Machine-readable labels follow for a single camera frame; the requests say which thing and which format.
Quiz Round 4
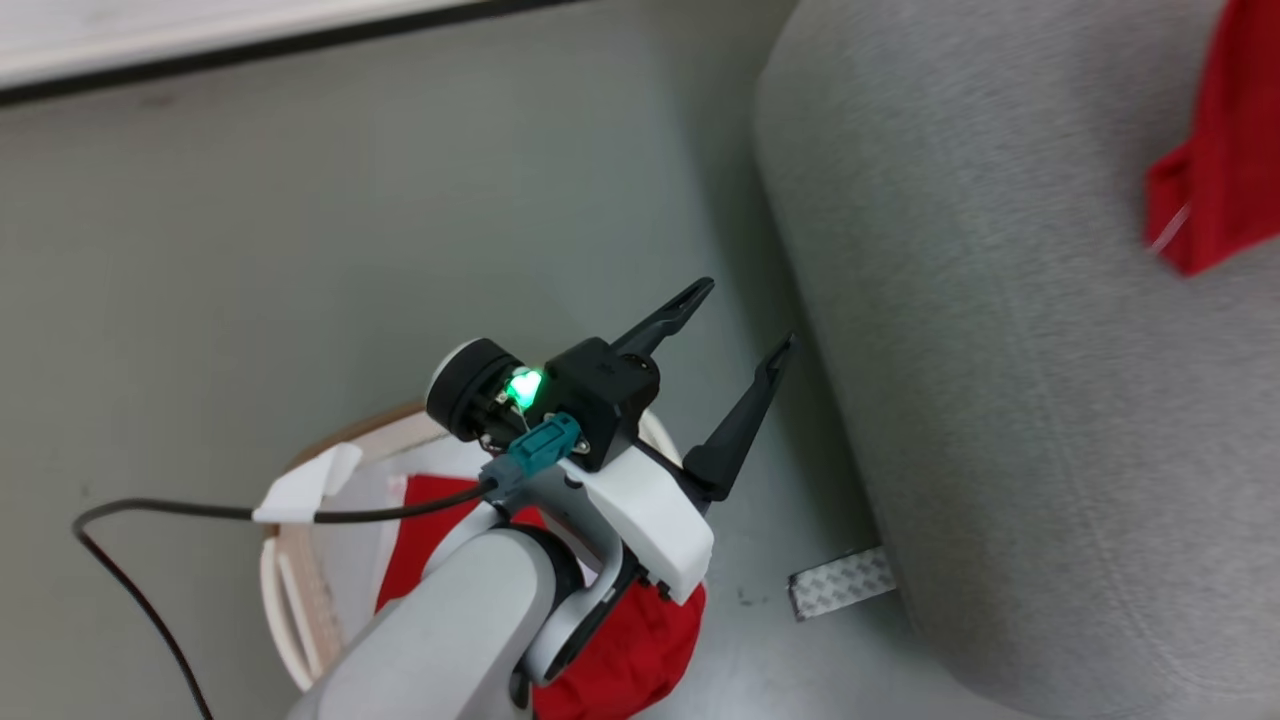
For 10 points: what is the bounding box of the white laundry basket brown rim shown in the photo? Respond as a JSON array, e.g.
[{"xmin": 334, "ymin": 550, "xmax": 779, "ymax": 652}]
[{"xmin": 258, "ymin": 398, "xmax": 693, "ymax": 695}]

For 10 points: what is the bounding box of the teal cable connector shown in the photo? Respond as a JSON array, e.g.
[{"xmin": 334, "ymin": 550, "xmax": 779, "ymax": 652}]
[{"xmin": 480, "ymin": 412, "xmax": 584, "ymax": 498}]

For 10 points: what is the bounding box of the silver patterned floor strip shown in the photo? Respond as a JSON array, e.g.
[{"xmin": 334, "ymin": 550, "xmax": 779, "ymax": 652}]
[{"xmin": 787, "ymin": 545, "xmax": 899, "ymax": 622}]

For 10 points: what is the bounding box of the red clothing item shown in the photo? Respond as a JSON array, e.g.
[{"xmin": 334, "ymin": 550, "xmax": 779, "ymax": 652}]
[
  {"xmin": 375, "ymin": 473, "xmax": 709, "ymax": 720},
  {"xmin": 1144, "ymin": 0, "xmax": 1280, "ymax": 277}
]

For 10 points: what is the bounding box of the grey fabric sofa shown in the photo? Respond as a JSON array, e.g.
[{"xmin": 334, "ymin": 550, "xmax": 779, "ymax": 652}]
[{"xmin": 755, "ymin": 0, "xmax": 1280, "ymax": 720}]

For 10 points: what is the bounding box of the pale blue cloth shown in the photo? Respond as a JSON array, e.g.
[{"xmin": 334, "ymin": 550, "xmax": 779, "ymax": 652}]
[{"xmin": 318, "ymin": 465, "xmax": 411, "ymax": 641}]

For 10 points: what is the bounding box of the white cable tape tag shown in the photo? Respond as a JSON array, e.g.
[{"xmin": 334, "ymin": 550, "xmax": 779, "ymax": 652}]
[{"xmin": 251, "ymin": 442, "xmax": 364, "ymax": 525}]

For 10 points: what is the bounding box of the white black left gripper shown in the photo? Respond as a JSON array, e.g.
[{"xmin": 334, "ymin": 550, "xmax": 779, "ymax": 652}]
[{"xmin": 425, "ymin": 277, "xmax": 798, "ymax": 601}]

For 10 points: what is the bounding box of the white black wall baseboard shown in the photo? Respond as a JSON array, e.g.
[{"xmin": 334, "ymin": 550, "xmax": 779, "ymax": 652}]
[{"xmin": 0, "ymin": 0, "xmax": 601, "ymax": 109}]

